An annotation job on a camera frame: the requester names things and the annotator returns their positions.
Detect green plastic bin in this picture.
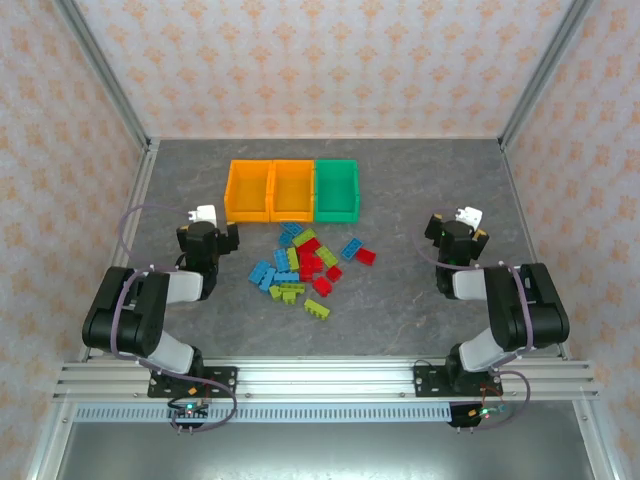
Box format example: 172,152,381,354
313,158,361,225

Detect aluminium mounting rail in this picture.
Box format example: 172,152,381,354
52,356,600,402

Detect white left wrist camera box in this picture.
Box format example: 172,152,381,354
188,204,220,227

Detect grey metal panel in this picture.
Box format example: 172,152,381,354
54,422,597,480

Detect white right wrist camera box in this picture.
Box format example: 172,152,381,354
454,205,485,229

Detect aluminium frame post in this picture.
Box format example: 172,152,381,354
24,399,77,480
573,399,619,480
53,0,154,151
498,0,597,151

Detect grey slotted cable duct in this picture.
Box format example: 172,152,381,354
73,405,584,424

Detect orange plastic bin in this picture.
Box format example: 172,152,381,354
268,159,317,224
223,159,275,224

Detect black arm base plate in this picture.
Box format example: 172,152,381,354
413,363,502,399
147,366,239,399

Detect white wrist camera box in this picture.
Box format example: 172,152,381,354
188,204,220,227
454,205,485,229

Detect small circuit board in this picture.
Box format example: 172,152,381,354
166,399,211,432
448,402,507,430

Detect purple cable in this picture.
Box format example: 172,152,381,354
108,203,239,435
413,207,539,432

